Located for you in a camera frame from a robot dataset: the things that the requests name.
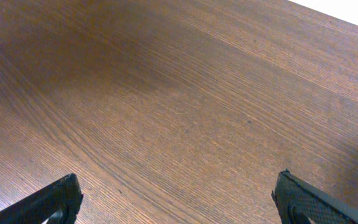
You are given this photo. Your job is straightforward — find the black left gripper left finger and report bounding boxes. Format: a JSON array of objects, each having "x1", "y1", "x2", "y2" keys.
[{"x1": 0, "y1": 174, "x2": 83, "y2": 224}]

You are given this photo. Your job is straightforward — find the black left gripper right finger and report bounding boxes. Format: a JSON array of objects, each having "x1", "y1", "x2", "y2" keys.
[{"x1": 272, "y1": 170, "x2": 358, "y2": 224}]

